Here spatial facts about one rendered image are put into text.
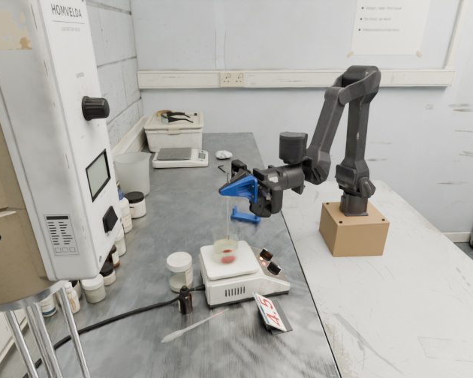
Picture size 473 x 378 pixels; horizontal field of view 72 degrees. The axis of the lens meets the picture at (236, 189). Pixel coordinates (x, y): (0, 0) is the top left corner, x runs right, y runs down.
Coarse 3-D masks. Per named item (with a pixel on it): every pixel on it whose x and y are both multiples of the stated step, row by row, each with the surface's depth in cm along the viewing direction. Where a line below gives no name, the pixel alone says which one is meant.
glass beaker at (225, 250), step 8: (216, 224) 76; (224, 224) 77; (232, 224) 77; (216, 232) 77; (224, 232) 78; (232, 232) 77; (216, 240) 73; (224, 240) 72; (232, 240) 72; (216, 248) 74; (224, 248) 73; (232, 248) 73; (216, 256) 75; (224, 256) 74; (232, 256) 74; (224, 264) 75
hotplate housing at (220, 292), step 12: (252, 252) 83; (204, 276) 75; (240, 276) 74; (252, 276) 74; (264, 276) 75; (204, 288) 76; (216, 288) 72; (228, 288) 73; (240, 288) 74; (252, 288) 75; (264, 288) 76; (276, 288) 77; (288, 288) 78; (216, 300) 74; (228, 300) 75; (240, 300) 76
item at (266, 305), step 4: (260, 296) 74; (260, 300) 72; (264, 300) 74; (268, 300) 75; (264, 304) 72; (268, 304) 73; (264, 308) 70; (268, 308) 72; (272, 308) 73; (268, 312) 70; (272, 312) 71; (268, 316) 68; (272, 316) 70; (276, 316) 71; (272, 320) 68; (276, 320) 69; (276, 324) 68; (280, 324) 69; (284, 328) 69
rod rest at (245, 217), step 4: (236, 212) 113; (240, 212) 113; (232, 216) 111; (236, 216) 111; (240, 216) 111; (244, 216) 111; (248, 216) 111; (252, 216) 111; (256, 216) 108; (248, 220) 110; (252, 220) 109; (256, 220) 108
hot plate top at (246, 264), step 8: (200, 248) 81; (208, 248) 81; (240, 248) 81; (248, 248) 81; (208, 256) 78; (240, 256) 78; (248, 256) 78; (208, 264) 75; (216, 264) 75; (232, 264) 75; (240, 264) 75; (248, 264) 75; (256, 264) 75; (208, 272) 73; (216, 272) 73; (224, 272) 73; (232, 272) 73; (240, 272) 73; (248, 272) 73
